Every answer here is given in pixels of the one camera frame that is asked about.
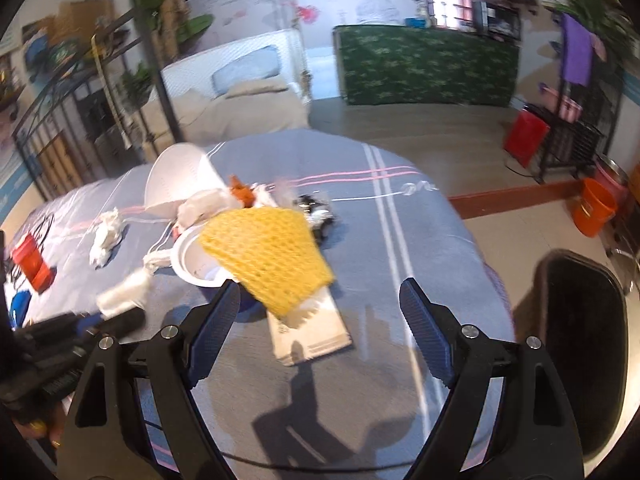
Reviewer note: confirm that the chrome stool base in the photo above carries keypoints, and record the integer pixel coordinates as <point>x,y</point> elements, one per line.
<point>625,260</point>

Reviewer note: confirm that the blue-grey pillow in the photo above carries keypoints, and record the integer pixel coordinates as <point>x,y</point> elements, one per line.
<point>245,70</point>

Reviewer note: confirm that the red cup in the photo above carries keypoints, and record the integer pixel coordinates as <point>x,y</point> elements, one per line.
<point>32,262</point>

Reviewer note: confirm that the blue-grey striped tablecloth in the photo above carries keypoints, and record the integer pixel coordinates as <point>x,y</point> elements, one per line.
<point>425,240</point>

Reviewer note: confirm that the white paper plate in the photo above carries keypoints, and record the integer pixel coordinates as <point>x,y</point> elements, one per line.
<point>175,175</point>

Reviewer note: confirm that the black shiny wrapper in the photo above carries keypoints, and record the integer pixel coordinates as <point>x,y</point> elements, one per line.
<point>320,222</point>

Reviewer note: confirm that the green bamboo plant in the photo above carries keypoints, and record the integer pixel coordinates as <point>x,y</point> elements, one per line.
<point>165,5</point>

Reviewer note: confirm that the green patterned covered counter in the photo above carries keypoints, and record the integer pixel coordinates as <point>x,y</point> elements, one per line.
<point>425,67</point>

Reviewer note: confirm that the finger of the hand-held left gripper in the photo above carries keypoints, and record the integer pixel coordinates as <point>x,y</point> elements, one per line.
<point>87,320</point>
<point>122,322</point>

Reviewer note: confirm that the black metal railing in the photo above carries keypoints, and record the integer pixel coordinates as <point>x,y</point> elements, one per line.
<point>55,125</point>

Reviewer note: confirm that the black trash bin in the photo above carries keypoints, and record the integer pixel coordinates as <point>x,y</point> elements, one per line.
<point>580,350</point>

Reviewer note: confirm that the orange bucket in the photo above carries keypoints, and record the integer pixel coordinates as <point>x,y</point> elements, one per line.
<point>592,210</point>

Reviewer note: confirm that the white paper bowl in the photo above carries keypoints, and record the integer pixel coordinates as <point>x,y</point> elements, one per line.
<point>192,260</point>

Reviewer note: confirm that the cardboard box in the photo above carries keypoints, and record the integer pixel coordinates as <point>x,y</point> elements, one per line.
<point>320,335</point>

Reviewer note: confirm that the pink bucket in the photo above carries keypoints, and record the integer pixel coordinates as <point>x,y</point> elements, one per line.
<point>612,175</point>

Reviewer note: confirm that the crumpled white tissue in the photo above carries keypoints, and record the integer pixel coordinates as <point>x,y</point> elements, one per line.
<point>105,237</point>

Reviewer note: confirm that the green potted plant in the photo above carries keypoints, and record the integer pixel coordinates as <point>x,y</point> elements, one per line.
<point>590,0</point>

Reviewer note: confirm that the white bed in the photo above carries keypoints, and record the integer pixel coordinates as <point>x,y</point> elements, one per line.
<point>260,110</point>

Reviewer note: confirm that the orange peel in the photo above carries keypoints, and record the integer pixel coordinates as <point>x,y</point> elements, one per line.
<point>242,194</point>

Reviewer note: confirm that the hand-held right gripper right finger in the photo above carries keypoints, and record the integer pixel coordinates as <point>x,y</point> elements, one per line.
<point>422,325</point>

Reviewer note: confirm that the crumpled white plastic bag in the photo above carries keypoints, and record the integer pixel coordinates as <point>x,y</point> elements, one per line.
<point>205,205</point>

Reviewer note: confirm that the person's left hand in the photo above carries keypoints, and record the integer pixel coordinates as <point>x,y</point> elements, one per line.
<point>37,427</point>

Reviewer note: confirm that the blue round object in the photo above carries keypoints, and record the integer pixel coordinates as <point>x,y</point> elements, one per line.
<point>20,307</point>

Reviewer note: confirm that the purple towel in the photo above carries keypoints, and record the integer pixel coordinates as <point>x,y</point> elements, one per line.
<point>576,50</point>

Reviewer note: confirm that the yellow foam net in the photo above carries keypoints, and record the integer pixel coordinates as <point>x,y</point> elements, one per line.
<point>270,255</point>

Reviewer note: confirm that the red bag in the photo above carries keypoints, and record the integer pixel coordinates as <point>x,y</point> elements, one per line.
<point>525,137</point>

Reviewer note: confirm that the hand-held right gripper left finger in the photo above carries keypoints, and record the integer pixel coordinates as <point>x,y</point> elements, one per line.
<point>217,317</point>

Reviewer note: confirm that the black metal rack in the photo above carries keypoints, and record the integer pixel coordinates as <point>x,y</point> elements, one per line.
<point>575,135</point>

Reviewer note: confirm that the white tissue wad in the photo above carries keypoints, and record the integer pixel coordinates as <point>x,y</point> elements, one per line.
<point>122,295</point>

